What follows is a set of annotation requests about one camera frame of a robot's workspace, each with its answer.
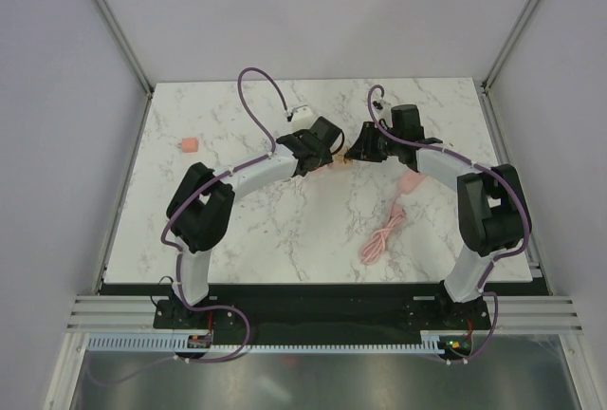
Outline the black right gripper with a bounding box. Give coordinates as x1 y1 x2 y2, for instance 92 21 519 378
344 121 401 163

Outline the peach cube socket adapter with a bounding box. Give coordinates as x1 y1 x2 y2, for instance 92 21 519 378
332 154 353 170

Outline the pink power strip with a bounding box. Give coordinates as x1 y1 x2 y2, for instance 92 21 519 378
396 171 425 195

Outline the salmon charger plug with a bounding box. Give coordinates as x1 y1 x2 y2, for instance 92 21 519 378
180 137 199 154

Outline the pink cube socket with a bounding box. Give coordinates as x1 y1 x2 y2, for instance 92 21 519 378
313 164 331 173

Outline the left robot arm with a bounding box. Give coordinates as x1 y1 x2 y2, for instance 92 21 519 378
160 117 345 327

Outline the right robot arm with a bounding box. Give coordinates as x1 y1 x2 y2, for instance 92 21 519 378
346 104 532 328

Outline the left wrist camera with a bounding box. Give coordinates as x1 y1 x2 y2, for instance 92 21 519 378
287 104 315 132

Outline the right aluminium frame post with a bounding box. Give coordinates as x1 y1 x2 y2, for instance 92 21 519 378
478 0 570 93

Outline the aluminium frame post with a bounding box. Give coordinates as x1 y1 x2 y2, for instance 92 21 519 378
478 0 570 93
68 0 156 97

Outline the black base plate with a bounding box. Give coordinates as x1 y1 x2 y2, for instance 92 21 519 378
154 283 491 344

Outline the white slotted cable duct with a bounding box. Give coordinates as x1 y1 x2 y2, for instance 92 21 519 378
87 331 471 354

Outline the aluminium rail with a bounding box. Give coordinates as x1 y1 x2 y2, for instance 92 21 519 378
65 293 160 334

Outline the left aluminium frame post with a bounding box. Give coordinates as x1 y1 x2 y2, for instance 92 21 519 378
68 0 156 97

